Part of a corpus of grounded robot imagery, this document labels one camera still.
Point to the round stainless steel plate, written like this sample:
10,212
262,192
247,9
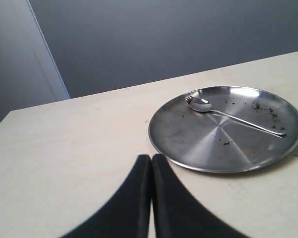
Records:
213,143

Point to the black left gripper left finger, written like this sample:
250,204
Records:
126,214

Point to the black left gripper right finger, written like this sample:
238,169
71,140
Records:
177,213

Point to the stainless steel spork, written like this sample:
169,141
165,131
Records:
204,106

